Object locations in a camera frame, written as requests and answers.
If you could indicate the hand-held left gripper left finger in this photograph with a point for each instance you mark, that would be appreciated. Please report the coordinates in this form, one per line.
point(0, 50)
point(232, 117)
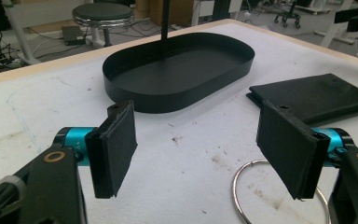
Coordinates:
point(113, 149)

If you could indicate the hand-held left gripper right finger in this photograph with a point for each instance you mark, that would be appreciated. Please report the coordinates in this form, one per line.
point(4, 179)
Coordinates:
point(289, 149)

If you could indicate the black wallet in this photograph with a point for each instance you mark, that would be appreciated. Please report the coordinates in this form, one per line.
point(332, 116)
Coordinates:
point(317, 96)

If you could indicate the black oval tray with stand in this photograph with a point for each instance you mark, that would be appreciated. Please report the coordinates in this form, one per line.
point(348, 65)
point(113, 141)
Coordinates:
point(180, 99)

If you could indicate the white desk leg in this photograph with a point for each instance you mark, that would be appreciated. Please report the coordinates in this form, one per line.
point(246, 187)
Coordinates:
point(20, 37)
point(335, 32)

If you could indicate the office chair wheel base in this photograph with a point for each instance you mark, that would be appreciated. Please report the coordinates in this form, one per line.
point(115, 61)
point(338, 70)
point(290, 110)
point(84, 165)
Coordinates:
point(287, 17)

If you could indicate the white table mat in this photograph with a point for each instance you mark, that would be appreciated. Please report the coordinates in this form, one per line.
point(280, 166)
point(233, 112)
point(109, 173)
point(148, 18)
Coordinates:
point(183, 186)

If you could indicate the black box on floor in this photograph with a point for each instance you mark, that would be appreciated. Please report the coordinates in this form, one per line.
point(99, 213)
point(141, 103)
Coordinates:
point(73, 34)

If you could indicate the black round stool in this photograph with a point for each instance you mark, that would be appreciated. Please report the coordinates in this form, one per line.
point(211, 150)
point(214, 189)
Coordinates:
point(102, 12)

